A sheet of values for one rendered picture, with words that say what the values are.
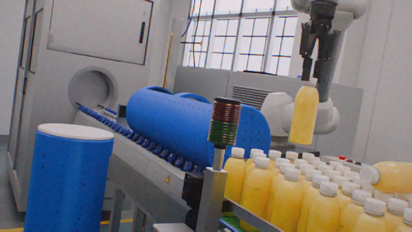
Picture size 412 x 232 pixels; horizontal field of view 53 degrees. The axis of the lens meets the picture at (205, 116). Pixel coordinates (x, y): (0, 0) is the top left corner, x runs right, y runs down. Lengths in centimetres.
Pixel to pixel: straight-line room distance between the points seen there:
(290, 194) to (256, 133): 51
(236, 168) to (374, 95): 324
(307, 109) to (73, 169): 82
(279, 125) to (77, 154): 104
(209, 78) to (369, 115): 162
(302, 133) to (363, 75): 321
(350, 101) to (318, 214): 250
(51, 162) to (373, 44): 356
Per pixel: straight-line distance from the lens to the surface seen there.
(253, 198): 116
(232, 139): 90
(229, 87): 384
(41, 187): 159
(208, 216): 94
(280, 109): 211
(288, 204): 106
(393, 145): 426
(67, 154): 152
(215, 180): 92
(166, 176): 173
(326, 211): 97
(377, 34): 449
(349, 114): 344
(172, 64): 287
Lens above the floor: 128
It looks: 4 degrees down
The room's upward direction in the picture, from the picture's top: 9 degrees clockwise
